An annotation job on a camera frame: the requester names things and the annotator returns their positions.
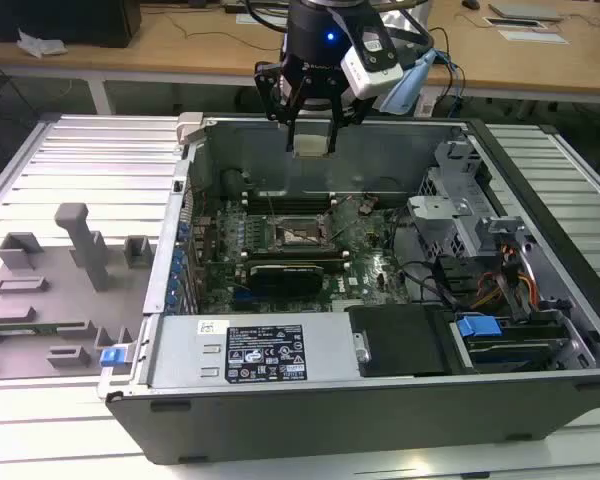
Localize blue plastic latch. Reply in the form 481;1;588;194
101;346;136;370

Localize black plastic shroud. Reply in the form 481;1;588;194
347;304;454;379

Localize white paper sheet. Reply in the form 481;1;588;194
498;28;570;46

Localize grey power supply unit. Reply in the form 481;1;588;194
147;313;364;389

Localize silver square CPU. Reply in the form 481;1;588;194
293;133;330;160

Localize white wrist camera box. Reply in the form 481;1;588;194
339;27;404;101

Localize blue cable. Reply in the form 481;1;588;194
444;47;469;119

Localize black framed tray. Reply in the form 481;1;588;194
482;16;546;30

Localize black grey PC case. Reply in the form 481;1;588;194
97;112;600;466

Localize wooden desk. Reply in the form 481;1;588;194
0;0;600;114

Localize black wire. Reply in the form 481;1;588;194
392;209;461;306

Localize grey laptop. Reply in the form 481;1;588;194
488;2;564;22

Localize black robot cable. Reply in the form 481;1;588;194
389;22;454;101

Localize hard disk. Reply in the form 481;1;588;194
467;324;571;374

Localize grey parts rack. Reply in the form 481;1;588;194
0;202;156;384

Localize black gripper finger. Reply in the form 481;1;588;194
326;88;377;155
253;60;302;152

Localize green motherboard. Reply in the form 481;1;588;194
194;194;416;316

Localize blue disk carrier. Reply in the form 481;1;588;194
457;314;504;347

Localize black graphics card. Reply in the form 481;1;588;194
248;263;327;302

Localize orange yellow power wires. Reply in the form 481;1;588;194
472;242;539;309

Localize perforated metal drive cage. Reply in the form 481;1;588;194
408;139;486;251

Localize green RAM stick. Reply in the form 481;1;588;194
0;324;61;337

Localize black computer box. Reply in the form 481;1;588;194
0;0;142;49

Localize CPU socket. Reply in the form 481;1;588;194
272;214;339;251

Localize crumpled white paper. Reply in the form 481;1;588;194
17;27;69;59

